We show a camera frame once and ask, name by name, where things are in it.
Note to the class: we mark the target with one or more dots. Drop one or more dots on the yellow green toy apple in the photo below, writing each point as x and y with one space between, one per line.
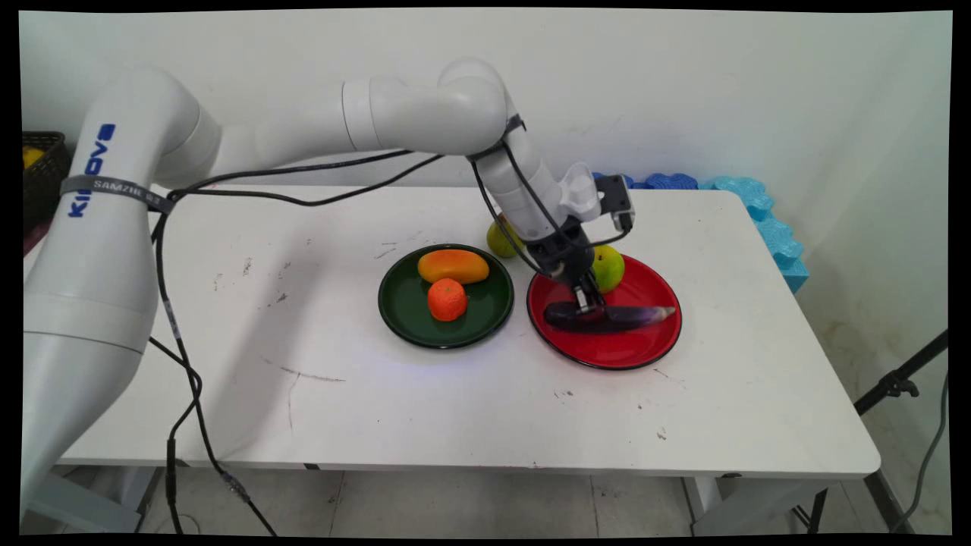
611 269

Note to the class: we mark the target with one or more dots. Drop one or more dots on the dark green round plate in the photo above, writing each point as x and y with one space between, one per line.
485 303

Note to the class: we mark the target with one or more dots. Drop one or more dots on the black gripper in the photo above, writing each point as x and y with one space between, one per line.
561 254

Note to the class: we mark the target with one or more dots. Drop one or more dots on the white table leg frame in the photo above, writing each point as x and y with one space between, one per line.
728 504
83 504

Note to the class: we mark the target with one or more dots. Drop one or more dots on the dark blue foam mat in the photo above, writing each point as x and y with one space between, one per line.
667 181

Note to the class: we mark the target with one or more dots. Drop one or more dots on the dark purple toy eggplant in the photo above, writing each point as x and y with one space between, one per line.
630 317

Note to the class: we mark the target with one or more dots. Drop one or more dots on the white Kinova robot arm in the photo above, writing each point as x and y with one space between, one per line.
98 265

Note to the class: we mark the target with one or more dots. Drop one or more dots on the red round plate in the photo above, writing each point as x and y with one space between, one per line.
607 349

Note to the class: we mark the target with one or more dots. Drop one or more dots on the black metal leg frame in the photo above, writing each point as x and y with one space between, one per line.
884 497

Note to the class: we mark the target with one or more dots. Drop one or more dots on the orange toy tangerine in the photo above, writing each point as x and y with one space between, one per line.
447 300

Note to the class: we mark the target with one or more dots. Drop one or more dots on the orange yellow toy mango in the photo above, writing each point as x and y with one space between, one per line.
454 266

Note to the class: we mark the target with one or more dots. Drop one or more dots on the yellow fruit in basket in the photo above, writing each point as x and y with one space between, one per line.
32 157

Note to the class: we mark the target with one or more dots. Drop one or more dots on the black metal tripod bar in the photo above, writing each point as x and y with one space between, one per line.
899 384

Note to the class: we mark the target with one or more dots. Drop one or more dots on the light blue foam mat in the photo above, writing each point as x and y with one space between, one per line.
740 193
780 241
796 274

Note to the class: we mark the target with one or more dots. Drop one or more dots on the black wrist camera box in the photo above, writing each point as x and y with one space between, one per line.
618 199

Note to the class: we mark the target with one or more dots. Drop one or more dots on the black plastic basket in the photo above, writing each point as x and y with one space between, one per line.
45 186

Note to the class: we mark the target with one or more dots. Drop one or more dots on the green toy pear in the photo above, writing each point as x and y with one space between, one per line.
501 241

